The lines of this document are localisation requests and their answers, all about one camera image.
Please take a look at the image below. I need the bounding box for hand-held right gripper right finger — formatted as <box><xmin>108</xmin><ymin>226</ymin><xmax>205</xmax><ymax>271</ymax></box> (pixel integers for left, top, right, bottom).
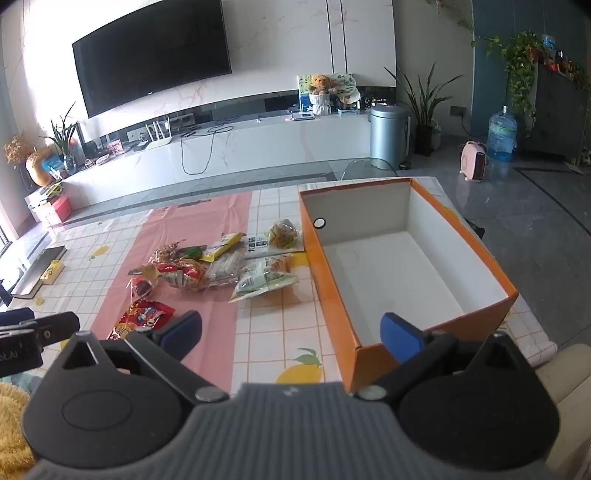
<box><xmin>353</xmin><ymin>312</ymin><xmax>529</xmax><ymax>402</ymax></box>

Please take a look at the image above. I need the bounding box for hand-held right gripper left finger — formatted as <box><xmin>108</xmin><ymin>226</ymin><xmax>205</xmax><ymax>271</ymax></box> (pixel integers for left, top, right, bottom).
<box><xmin>46</xmin><ymin>310</ymin><xmax>230</xmax><ymax>404</ymax></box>

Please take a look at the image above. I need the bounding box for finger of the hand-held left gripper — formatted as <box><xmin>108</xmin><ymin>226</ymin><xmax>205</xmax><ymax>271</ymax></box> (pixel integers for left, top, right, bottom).
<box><xmin>34</xmin><ymin>311</ymin><xmax>80</xmax><ymax>346</ymax></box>

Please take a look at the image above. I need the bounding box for red cartoon snack packet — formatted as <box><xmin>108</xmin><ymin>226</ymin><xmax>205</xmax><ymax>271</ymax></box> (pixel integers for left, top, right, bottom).
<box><xmin>113</xmin><ymin>299</ymin><xmax>177</xmax><ymax>341</ymax></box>

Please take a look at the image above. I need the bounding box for red stick snack packet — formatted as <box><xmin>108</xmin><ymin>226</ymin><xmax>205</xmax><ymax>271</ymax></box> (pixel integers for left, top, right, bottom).
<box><xmin>148</xmin><ymin>258</ymin><xmax>207</xmax><ymax>292</ymax></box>

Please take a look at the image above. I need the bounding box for clear brown pastry packet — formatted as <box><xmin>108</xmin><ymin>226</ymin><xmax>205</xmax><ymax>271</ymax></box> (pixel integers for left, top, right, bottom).
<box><xmin>128</xmin><ymin>276</ymin><xmax>158</xmax><ymax>302</ymax></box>

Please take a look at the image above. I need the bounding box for orange cardboard box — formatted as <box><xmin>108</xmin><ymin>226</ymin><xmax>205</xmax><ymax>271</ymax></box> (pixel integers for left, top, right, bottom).
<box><xmin>298</xmin><ymin>178</ymin><xmax>520</xmax><ymax>394</ymax></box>

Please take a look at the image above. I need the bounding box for yellow white snack packet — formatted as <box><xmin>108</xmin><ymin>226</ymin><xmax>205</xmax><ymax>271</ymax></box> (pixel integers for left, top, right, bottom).
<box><xmin>198</xmin><ymin>232</ymin><xmax>246</xmax><ymax>262</ymax></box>

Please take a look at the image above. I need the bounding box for green white bread packet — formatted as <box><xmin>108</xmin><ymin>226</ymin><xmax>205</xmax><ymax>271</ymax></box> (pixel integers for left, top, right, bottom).
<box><xmin>229</xmin><ymin>255</ymin><xmax>299</xmax><ymax>304</ymax></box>

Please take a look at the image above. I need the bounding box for grey flat board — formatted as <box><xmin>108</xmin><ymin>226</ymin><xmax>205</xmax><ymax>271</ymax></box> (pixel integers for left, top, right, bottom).
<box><xmin>11</xmin><ymin>246</ymin><xmax>66</xmax><ymax>299</ymax></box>

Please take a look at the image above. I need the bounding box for clear cracker packet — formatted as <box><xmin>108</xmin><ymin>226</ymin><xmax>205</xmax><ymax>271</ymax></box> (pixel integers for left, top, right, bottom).
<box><xmin>204</xmin><ymin>250</ymin><xmax>251</xmax><ymax>290</ymax></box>

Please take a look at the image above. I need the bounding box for yellow fluffy cloth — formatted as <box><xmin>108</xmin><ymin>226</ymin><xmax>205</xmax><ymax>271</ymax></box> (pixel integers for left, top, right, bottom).
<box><xmin>0</xmin><ymin>382</ymin><xmax>37</xmax><ymax>468</ymax></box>

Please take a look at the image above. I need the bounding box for brown patterned snack packet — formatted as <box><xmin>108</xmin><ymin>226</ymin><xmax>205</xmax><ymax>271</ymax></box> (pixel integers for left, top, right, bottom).
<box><xmin>151</xmin><ymin>241</ymin><xmax>186</xmax><ymax>265</ymax></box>

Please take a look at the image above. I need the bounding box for red box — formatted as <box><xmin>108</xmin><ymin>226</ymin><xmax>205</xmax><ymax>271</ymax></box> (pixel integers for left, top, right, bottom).
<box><xmin>34</xmin><ymin>196</ymin><xmax>73</xmax><ymax>225</ymax></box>

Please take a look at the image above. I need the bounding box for green yellow candy packet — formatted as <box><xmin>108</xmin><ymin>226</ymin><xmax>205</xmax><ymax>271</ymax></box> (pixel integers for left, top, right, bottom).
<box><xmin>269</xmin><ymin>219</ymin><xmax>302</xmax><ymax>251</ymax></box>

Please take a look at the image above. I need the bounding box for orange vase with dried flowers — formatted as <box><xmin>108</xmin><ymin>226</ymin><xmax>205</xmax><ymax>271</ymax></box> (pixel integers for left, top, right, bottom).
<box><xmin>3</xmin><ymin>133</ymin><xmax>55</xmax><ymax>188</ymax></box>

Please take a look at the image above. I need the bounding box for transparent chair back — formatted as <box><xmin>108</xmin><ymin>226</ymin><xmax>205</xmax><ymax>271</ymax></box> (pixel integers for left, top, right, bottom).
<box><xmin>341</xmin><ymin>157</ymin><xmax>398</xmax><ymax>181</ymax></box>

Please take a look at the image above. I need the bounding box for pink space heater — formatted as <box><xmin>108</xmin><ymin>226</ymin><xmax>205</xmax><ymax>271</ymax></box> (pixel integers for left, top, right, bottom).
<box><xmin>460</xmin><ymin>141</ymin><xmax>489</xmax><ymax>184</ymax></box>

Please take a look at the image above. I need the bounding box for green plant in glass vase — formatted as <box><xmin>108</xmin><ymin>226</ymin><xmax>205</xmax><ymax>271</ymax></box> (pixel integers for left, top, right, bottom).
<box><xmin>39</xmin><ymin>103</ymin><xmax>80</xmax><ymax>176</ymax></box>

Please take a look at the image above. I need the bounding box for white router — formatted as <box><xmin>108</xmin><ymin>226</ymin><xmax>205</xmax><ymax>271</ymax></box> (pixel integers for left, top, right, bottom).
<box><xmin>137</xmin><ymin>117</ymin><xmax>174</xmax><ymax>149</ymax></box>

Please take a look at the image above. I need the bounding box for silver trash can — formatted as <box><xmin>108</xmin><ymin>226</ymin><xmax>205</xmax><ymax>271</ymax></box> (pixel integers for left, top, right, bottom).
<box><xmin>369</xmin><ymin>104</ymin><xmax>411</xmax><ymax>170</ymax></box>

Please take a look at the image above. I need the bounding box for white television console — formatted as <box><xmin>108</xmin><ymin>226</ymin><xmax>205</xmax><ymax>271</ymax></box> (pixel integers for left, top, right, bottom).
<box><xmin>25</xmin><ymin>110</ymin><xmax>399</xmax><ymax>219</ymax></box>

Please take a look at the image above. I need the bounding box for blue water jug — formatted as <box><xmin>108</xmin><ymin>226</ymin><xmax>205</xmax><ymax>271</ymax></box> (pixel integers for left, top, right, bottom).
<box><xmin>488</xmin><ymin>106</ymin><xmax>518</xmax><ymax>162</ymax></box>

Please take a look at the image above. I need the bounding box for long leaf potted plant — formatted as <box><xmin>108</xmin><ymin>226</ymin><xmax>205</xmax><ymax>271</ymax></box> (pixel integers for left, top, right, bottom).
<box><xmin>385</xmin><ymin>62</ymin><xmax>463</xmax><ymax>156</ymax></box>

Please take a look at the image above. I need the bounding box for round printed fan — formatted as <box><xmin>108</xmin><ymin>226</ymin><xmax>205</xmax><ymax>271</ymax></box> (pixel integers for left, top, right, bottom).
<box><xmin>330</xmin><ymin>73</ymin><xmax>359</xmax><ymax>96</ymax></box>

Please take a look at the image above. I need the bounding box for blue white picture card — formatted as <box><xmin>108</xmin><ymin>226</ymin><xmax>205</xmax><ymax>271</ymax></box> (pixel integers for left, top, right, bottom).
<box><xmin>297</xmin><ymin>75</ymin><xmax>319</xmax><ymax>114</ymax></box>

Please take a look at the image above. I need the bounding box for brown teddy bear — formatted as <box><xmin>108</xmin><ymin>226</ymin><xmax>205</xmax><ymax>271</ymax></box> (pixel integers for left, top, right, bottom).
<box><xmin>308</xmin><ymin>74</ymin><xmax>337</xmax><ymax>96</ymax></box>

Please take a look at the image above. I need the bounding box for dark grey cabinet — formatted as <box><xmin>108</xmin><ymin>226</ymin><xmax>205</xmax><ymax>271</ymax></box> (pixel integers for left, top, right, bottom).
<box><xmin>525</xmin><ymin>61</ymin><xmax>591</xmax><ymax>161</ymax></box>

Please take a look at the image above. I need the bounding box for black television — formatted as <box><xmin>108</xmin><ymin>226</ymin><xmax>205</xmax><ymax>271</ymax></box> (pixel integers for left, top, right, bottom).
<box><xmin>72</xmin><ymin>0</ymin><xmax>232</xmax><ymax>118</ymax></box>

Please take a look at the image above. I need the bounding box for trailing green plant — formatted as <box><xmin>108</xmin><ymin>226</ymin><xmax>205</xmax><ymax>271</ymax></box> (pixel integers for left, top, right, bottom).
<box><xmin>470</xmin><ymin>30</ymin><xmax>546</xmax><ymax>136</ymax></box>

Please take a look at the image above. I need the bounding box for black cable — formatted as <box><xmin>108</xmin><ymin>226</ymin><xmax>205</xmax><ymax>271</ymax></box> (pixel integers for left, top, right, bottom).
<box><xmin>179</xmin><ymin>121</ymin><xmax>237</xmax><ymax>175</ymax></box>

